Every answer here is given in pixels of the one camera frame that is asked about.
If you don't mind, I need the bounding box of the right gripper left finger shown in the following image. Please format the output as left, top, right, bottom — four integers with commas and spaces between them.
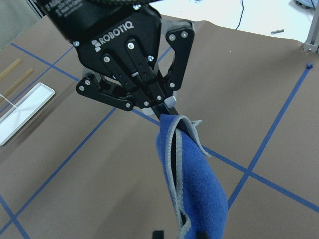
132, 108, 160, 122

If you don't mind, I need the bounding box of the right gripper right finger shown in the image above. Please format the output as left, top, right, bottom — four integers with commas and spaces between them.
151, 99, 178, 125

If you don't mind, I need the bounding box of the blue towel with grey trim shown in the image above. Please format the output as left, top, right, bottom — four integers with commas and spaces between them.
156, 114, 228, 239

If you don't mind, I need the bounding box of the white wooden towel rack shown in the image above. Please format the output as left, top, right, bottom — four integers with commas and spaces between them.
0, 68, 55, 146

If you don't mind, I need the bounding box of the steel bolt on table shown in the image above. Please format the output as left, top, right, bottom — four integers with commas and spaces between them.
271, 29, 285, 35

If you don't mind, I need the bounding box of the aluminium frame post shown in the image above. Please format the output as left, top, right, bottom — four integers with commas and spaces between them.
304, 15, 319, 52

